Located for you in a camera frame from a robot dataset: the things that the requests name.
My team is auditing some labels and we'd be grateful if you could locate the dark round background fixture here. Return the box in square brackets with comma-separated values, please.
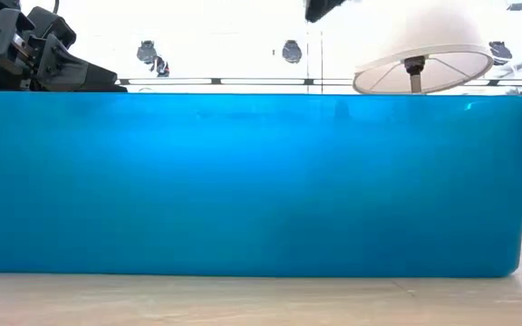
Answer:
[136, 39, 159, 65]
[281, 39, 304, 65]
[488, 40, 514, 67]

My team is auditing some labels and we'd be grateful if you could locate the blue plastic bin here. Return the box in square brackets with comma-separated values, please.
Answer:
[0, 91, 522, 279]

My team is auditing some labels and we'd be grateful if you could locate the white lamp shade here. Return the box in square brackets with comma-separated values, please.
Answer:
[352, 0, 496, 95]

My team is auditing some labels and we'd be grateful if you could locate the background horizontal rail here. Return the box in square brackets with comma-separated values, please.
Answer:
[115, 77, 522, 87]

